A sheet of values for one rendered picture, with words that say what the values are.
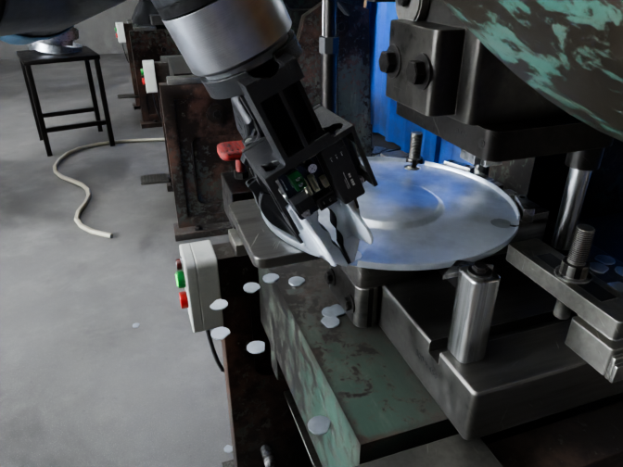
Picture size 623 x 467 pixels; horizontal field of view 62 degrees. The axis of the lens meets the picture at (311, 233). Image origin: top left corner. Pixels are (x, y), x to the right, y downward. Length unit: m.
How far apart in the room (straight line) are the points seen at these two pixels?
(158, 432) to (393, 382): 0.94
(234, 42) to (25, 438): 1.30
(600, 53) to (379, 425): 0.41
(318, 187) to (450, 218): 0.24
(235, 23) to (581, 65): 0.20
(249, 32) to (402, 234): 0.28
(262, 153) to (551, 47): 0.23
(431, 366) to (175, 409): 1.01
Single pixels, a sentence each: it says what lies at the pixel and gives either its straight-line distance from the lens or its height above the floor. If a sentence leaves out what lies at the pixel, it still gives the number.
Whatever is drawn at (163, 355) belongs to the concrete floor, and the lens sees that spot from 1.63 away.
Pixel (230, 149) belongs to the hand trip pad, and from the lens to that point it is 0.86.
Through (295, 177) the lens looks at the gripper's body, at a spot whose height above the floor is 0.90.
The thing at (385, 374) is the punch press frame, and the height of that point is 0.65.
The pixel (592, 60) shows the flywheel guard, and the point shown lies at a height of 1.00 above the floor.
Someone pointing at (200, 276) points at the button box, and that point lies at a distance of 0.81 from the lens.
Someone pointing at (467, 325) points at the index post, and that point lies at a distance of 0.48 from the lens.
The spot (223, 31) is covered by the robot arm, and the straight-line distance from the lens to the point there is 0.33.
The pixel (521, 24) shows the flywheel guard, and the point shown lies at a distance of 0.20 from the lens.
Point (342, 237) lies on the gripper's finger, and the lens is 0.46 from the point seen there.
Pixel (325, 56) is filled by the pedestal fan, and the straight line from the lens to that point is 1.45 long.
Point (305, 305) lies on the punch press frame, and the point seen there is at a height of 0.65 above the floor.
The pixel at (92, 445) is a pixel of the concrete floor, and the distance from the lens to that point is 1.44.
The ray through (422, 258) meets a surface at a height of 0.78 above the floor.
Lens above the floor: 1.03
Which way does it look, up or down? 28 degrees down
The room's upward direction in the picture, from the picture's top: straight up
